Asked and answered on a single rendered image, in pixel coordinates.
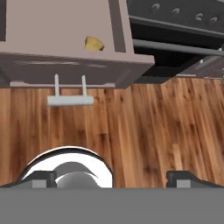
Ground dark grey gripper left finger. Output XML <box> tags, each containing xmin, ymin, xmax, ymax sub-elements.
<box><xmin>1</xmin><ymin>171</ymin><xmax>58</xmax><ymax>189</ymax></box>

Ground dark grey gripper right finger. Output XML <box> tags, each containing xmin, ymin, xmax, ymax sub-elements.
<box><xmin>165</xmin><ymin>170</ymin><xmax>224</xmax><ymax>189</ymax></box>

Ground yellow sponge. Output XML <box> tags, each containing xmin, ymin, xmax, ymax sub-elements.
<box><xmin>83</xmin><ymin>35</ymin><xmax>105</xmax><ymax>53</ymax></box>

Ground round white and black object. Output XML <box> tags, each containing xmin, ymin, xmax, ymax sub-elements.
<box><xmin>19</xmin><ymin>145</ymin><xmax>115</xmax><ymax>189</ymax></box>

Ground open pale taupe drawer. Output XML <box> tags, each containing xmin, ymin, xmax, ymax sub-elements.
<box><xmin>0</xmin><ymin>0</ymin><xmax>156</xmax><ymax>89</ymax></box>

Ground black oven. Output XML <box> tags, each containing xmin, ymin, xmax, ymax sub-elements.
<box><xmin>126</xmin><ymin>0</ymin><xmax>224</xmax><ymax>86</ymax></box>

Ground white drawer handle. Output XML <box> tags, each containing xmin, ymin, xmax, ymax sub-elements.
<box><xmin>46</xmin><ymin>73</ymin><xmax>95</xmax><ymax>107</ymax></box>

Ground grey oven door handle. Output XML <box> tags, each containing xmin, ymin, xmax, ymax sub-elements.
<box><xmin>132</xmin><ymin>38</ymin><xmax>224</xmax><ymax>58</ymax></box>

